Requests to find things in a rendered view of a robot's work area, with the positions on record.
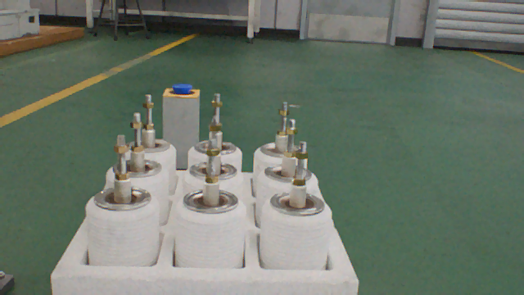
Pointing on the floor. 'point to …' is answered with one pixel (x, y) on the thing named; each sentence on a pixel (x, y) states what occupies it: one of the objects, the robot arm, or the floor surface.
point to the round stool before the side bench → (120, 20)
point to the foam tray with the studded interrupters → (79, 270)
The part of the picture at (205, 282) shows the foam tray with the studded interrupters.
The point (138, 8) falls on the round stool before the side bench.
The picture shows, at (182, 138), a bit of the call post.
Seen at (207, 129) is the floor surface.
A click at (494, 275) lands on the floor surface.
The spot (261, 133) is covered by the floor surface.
